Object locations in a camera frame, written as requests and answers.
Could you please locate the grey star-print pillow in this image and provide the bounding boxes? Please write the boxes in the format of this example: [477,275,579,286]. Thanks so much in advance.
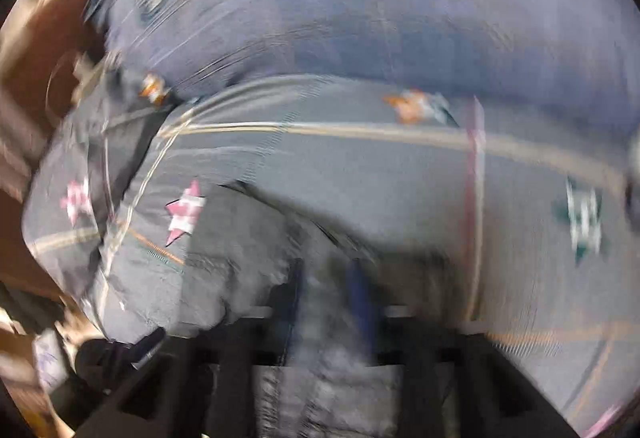
[22,63,171,314]

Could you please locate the white charger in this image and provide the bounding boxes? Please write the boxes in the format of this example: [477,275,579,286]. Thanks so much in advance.
[72,51,98,84]

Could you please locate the brown wooden headboard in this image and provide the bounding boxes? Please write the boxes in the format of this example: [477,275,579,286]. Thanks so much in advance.
[0,0,151,299]

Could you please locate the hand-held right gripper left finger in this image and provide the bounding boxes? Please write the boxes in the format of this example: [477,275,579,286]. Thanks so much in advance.
[75,259,307,438]

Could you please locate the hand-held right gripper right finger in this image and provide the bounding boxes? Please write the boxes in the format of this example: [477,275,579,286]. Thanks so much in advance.
[349,259,576,438]

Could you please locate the grey denim pants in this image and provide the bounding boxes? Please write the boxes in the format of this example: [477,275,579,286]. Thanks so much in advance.
[165,181,451,438]

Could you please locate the grey star-print bed sheet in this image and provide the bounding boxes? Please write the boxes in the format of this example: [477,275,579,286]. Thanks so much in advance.
[100,73,640,438]

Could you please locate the white charger cable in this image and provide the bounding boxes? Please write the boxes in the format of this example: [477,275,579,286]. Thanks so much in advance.
[45,51,93,119]

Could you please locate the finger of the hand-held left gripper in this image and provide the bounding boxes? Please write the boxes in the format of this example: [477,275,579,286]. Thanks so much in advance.
[127,327,168,366]

